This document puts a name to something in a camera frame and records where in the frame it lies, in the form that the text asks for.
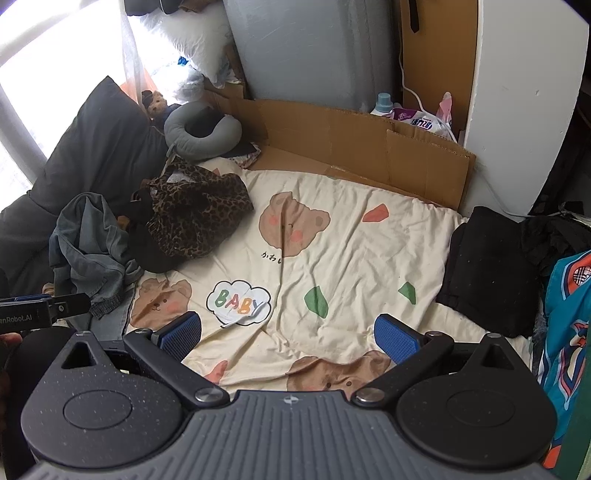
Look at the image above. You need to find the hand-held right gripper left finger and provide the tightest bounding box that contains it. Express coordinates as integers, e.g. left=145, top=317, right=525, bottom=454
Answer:
left=60, top=310, right=230, bottom=408

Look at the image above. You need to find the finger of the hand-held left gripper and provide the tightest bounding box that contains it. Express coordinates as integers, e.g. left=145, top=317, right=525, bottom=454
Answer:
left=45, top=292, right=92, bottom=320

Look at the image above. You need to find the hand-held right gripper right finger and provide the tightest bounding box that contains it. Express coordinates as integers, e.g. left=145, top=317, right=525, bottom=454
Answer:
left=353, top=314, right=515, bottom=408

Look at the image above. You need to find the leopard print skirt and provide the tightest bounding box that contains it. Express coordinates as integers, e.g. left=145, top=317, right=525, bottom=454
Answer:
left=131, top=158, right=256, bottom=260

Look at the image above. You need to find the blue-grey denim garment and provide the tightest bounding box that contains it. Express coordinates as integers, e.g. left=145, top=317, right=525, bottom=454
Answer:
left=48, top=193, right=145, bottom=333

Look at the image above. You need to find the crumpled black garment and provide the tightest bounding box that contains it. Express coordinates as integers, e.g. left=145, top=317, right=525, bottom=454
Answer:
left=117, top=187, right=188, bottom=274

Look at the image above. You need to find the bear print blanket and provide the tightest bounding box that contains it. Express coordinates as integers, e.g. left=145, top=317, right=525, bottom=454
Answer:
left=124, top=159, right=532, bottom=403

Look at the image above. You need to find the folded black garment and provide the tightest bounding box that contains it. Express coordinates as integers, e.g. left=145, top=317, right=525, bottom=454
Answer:
left=436, top=206, right=555, bottom=339

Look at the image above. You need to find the dark grey pillow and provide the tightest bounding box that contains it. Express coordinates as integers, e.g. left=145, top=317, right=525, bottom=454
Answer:
left=0, top=76, right=171, bottom=296

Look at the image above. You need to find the teal printed garment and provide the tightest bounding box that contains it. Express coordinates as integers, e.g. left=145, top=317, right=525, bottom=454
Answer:
left=538, top=251, right=591, bottom=470

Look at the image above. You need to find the patterned cloth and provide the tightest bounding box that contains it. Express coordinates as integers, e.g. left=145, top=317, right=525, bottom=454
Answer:
left=226, top=142, right=265, bottom=169

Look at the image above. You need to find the black cloth pile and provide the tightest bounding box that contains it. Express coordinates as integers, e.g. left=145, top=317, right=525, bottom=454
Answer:
left=522, top=213, right=591, bottom=278

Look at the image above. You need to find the grey neck pillow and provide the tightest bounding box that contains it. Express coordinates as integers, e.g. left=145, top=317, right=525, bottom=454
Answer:
left=164, top=102, right=243, bottom=161

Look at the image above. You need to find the green garment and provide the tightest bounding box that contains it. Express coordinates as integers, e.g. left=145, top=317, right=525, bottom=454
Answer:
left=554, top=323, right=591, bottom=480

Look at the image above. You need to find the flat cardboard sheet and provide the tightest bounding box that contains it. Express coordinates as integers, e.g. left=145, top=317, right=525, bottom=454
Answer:
left=203, top=85, right=477, bottom=209

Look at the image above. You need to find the purple and white detergent bag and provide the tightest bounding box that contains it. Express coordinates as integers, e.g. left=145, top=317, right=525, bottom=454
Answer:
left=392, top=105, right=459, bottom=142

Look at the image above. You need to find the teddy bear toy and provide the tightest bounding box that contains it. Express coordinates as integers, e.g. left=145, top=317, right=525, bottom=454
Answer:
left=141, top=90, right=171, bottom=124

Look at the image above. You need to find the detergent bottle with blue cap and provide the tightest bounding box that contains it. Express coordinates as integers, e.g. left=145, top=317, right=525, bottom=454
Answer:
left=370, top=92, right=394, bottom=117

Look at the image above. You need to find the pink bottle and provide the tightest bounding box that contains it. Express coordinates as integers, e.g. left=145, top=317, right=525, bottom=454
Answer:
left=436, top=91, right=454, bottom=126

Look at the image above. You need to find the sheer curtain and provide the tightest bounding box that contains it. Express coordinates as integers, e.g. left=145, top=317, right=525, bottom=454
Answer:
left=115, top=13, right=154, bottom=106

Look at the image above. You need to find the white pillow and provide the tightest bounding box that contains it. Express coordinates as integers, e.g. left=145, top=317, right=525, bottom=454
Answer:
left=137, top=8, right=235, bottom=85

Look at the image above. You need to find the grey appliance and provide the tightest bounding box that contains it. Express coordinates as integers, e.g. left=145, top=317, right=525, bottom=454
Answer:
left=223, top=0, right=402, bottom=114

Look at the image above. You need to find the brown cloth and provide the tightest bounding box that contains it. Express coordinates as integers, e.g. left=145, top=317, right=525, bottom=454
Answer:
left=178, top=0, right=223, bottom=13

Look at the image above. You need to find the white cable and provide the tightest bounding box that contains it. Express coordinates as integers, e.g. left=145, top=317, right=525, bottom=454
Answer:
left=399, top=54, right=445, bottom=126

